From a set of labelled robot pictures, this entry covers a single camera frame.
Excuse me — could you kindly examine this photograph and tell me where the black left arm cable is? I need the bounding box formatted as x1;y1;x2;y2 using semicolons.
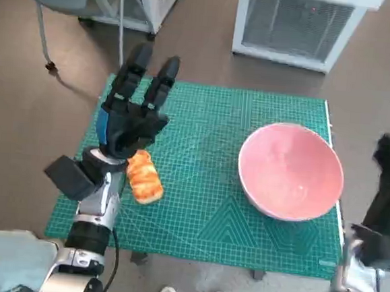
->
100;229;122;292

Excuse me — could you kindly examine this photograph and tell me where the white cabinet with mesh front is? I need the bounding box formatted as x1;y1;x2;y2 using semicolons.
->
230;0;386;79

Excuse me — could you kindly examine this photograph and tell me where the orange striped toy bread loaf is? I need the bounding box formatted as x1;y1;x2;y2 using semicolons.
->
124;149;168;206

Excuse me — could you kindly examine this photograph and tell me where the green cutting mat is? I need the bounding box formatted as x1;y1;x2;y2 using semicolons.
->
42;69;357;282

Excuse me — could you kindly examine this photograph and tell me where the pink bowl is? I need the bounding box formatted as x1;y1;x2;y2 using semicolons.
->
232;119;349;226

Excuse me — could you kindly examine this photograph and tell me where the thin metal pole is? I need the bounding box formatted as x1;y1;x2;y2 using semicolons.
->
113;0;129;67

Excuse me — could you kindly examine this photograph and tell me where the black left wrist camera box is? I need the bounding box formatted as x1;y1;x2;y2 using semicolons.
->
41;153;109;203

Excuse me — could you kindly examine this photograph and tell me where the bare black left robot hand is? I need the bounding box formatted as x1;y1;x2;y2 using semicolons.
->
94;38;183;164

